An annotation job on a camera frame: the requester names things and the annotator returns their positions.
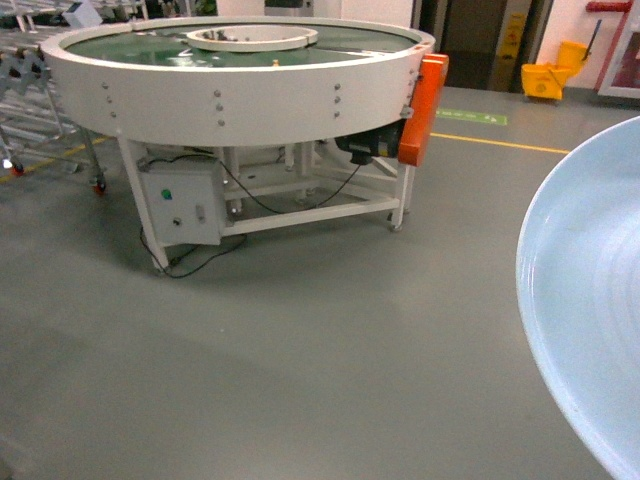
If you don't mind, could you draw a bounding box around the light blue round tray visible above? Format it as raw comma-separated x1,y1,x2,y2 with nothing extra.
516,118,639,479

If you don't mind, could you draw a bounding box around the black electric motor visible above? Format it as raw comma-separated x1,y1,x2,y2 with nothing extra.
335,120,405,166

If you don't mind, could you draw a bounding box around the grey electrical control box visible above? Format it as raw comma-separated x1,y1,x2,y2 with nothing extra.
140,159,227,246

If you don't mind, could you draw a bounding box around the round rotary conveyor table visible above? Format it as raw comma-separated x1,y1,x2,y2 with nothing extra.
41,16,438,273

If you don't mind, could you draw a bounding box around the orange motor cover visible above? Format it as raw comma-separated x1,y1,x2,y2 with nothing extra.
398,53,449,167

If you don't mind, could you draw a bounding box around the yellow mop bucket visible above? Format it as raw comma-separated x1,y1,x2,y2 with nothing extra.
521,41,589,101

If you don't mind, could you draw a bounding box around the extendable roller conveyor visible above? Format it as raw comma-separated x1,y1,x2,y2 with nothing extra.
0,0,151,196

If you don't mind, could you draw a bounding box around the black power cable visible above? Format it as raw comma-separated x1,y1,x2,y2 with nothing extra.
138,152,363,280

